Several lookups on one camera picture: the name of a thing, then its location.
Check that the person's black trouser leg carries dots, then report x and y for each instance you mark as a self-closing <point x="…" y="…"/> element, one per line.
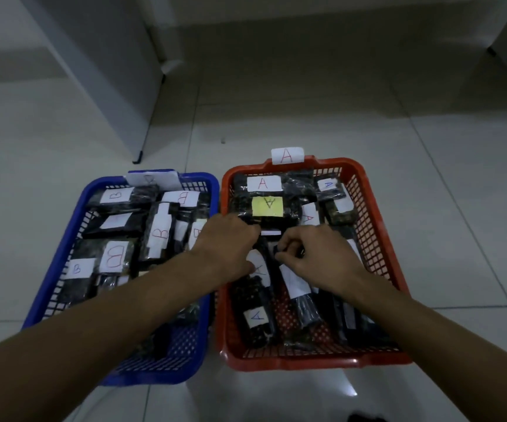
<point x="365" y="418"/>

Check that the yellow-label A packet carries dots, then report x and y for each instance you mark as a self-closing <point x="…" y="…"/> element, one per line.
<point x="267" y="205"/>

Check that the person's right forearm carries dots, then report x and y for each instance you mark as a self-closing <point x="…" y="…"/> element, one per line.
<point x="455" y="360"/>

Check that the red plastic basket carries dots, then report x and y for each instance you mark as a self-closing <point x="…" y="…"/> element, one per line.
<point x="323" y="362"/>

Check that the person's right hand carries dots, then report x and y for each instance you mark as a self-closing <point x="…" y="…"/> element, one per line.
<point x="328" y="263"/>

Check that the person's left hand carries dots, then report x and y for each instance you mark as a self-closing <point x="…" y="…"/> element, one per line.
<point x="227" y="250"/>

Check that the blue plastic basket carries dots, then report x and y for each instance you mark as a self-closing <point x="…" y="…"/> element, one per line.
<point x="170" y="377"/>

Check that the large white paper tag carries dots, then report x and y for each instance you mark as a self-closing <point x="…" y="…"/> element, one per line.
<point x="152" y="178"/>

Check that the person's left forearm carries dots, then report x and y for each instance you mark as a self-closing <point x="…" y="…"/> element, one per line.
<point x="82" y="347"/>

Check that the small white paper tag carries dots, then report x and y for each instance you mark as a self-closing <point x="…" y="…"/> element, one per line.
<point x="287" y="155"/>

